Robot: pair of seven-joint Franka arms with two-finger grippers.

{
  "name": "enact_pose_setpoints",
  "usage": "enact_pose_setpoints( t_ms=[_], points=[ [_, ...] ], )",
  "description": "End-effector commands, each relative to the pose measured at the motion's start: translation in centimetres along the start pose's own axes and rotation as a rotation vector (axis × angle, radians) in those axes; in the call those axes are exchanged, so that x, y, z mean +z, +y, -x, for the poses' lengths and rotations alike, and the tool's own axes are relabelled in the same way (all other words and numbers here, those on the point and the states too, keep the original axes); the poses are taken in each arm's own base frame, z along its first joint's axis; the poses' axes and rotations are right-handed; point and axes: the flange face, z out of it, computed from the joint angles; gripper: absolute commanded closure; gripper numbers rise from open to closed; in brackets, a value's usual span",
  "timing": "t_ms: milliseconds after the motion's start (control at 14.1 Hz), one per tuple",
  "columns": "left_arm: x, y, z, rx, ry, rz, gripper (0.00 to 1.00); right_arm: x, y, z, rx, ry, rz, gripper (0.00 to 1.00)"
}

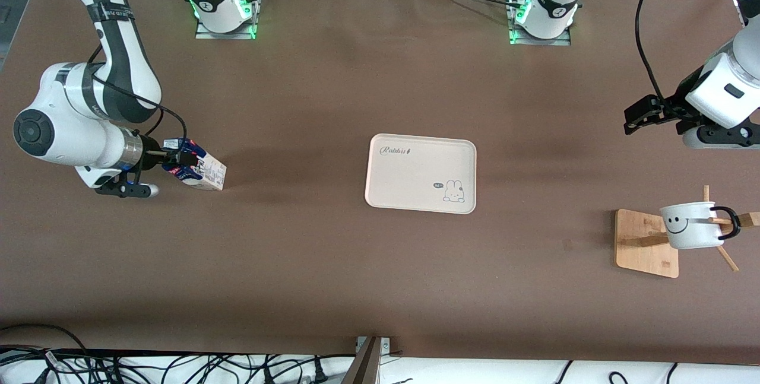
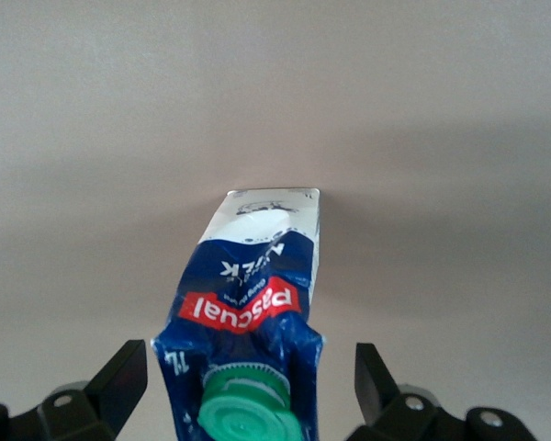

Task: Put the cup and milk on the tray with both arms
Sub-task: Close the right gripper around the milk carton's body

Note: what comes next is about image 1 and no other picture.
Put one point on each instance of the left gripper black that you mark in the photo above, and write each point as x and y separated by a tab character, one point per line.
675	106

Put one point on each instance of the wooden cup stand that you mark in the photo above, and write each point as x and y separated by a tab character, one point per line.
644	253

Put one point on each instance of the white lower board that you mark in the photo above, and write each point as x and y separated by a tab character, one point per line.
475	372

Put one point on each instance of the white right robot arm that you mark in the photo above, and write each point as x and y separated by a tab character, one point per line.
65	129

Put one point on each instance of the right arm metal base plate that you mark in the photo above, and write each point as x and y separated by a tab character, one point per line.
225	35

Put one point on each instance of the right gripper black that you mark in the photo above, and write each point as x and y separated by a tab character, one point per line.
152	158

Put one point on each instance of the white smiley face cup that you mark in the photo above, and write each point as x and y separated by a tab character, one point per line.
692	232

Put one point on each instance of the aluminium post bracket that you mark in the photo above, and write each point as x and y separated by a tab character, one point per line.
368	366

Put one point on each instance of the cream rabbit print tray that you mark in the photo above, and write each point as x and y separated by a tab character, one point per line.
415	173

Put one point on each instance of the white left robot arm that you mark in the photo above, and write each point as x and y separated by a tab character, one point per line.
721	96

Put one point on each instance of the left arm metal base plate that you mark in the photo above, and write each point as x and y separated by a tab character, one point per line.
540	41

